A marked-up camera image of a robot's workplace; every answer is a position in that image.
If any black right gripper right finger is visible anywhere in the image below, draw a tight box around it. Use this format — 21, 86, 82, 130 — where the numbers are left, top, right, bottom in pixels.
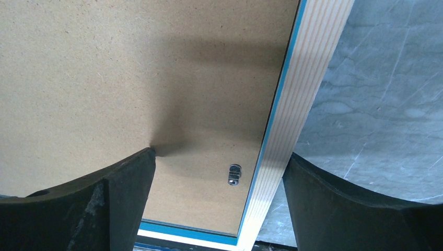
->
283, 154, 442, 250

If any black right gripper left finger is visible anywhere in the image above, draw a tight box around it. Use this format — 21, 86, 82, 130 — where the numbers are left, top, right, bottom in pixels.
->
1, 148, 156, 250

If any wooden frame backing board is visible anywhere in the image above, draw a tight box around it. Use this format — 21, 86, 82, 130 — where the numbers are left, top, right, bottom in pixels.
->
1, 1, 298, 235

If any wooden picture frame with glass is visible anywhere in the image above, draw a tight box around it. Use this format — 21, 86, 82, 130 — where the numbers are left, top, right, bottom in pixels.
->
138, 1, 353, 250

